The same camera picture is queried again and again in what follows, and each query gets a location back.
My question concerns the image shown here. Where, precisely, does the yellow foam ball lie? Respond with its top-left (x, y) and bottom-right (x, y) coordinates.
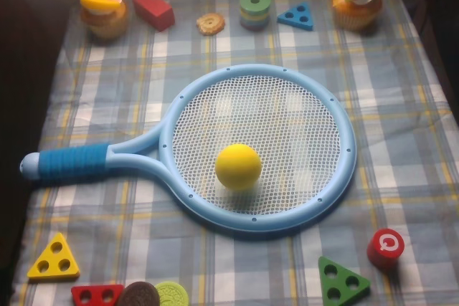
top-left (214, 143), bottom-right (262, 191)

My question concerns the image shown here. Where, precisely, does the light blue toy racket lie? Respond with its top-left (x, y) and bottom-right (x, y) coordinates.
top-left (19, 64), bottom-right (358, 232)

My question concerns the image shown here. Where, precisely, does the tan toy biscuit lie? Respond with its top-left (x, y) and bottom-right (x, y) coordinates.
top-left (196, 12), bottom-right (226, 37)

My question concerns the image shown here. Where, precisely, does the blue plaid tablecloth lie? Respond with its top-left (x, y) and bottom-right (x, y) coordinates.
top-left (14, 0), bottom-right (453, 306)

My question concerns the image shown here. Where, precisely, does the blue triangle block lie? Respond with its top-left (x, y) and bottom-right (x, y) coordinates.
top-left (276, 1), bottom-right (316, 31)

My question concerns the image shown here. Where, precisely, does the red rectangular block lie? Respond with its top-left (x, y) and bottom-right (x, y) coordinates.
top-left (132, 0), bottom-right (176, 31)

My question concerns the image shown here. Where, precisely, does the green toy cookie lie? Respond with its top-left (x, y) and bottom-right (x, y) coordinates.
top-left (154, 282), bottom-right (190, 306)

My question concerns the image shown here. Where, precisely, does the toy cupcake with orange slices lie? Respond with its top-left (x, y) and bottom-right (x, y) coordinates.
top-left (79, 0), bottom-right (129, 40)

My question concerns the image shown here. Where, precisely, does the green triangle block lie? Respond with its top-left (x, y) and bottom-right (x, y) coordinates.
top-left (318, 256), bottom-right (372, 306)

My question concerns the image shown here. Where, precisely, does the brown toy cookie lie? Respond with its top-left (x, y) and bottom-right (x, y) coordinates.
top-left (116, 281), bottom-right (161, 306)

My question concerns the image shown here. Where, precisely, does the red cylinder block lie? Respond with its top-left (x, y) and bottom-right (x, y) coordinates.
top-left (366, 228), bottom-right (405, 269)

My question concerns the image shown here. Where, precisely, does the red triangle block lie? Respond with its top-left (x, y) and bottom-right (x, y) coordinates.
top-left (70, 284), bottom-right (125, 306)

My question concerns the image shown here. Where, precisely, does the yellow triangle block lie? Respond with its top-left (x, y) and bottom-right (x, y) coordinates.
top-left (27, 232), bottom-right (80, 281)

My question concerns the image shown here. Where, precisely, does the green ring stack toy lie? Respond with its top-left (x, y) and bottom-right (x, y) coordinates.
top-left (239, 0), bottom-right (272, 31)

